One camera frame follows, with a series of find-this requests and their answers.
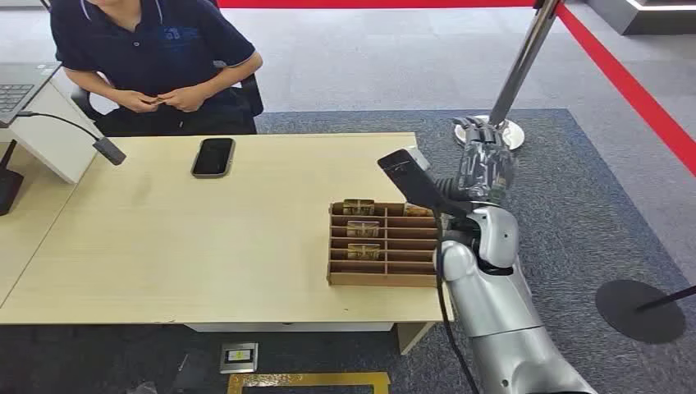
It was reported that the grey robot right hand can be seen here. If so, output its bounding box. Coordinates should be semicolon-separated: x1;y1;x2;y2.
452;115;516;205

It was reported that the person's left hand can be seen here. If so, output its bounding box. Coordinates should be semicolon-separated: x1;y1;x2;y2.
159;85;212;114

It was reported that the person's right hand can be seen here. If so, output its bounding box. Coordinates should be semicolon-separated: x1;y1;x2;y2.
115;89;163;114

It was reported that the person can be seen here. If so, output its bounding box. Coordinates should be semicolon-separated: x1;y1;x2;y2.
49;0;265;137

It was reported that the cardboard card organizer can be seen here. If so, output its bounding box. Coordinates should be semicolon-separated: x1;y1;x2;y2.
327;200;453;288

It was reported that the black gooseneck microphone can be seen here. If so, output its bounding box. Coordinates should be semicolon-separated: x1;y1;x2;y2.
16;111;128;167

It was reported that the black smartphone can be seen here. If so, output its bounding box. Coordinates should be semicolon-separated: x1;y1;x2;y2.
190;137;237;180

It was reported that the black office chair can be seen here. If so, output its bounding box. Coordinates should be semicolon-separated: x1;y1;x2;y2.
71;59;265;137

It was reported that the white laptop stand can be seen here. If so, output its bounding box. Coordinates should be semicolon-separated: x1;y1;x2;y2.
9;80;103;185

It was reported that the dark blue-grey carpet rug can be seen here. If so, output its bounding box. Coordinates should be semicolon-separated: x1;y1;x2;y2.
0;108;696;394

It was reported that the grey laptop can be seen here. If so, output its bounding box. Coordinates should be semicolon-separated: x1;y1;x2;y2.
0;62;62;130

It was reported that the black stand base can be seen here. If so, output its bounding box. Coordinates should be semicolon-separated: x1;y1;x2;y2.
0;140;25;218

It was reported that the red barrier belt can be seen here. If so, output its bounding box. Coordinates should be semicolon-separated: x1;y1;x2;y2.
553;2;696;179
216;0;538;9

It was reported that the light wood desk leg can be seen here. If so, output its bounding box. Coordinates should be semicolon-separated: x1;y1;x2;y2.
396;322;437;356

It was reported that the black stanchion base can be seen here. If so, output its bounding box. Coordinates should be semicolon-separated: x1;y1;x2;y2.
594;279;696;346

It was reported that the grey platform with light strip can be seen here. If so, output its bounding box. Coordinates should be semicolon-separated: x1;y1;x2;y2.
583;0;696;37

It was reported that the silver floor socket box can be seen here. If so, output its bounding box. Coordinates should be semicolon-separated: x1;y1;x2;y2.
218;341;260;375

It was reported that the silver stanchion post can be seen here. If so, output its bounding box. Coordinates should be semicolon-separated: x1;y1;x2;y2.
454;0;562;152

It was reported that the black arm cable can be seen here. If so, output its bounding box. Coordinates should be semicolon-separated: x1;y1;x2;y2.
431;208;481;394

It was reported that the white under-desk rail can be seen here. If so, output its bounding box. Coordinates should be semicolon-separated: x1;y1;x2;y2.
184;322;394;333

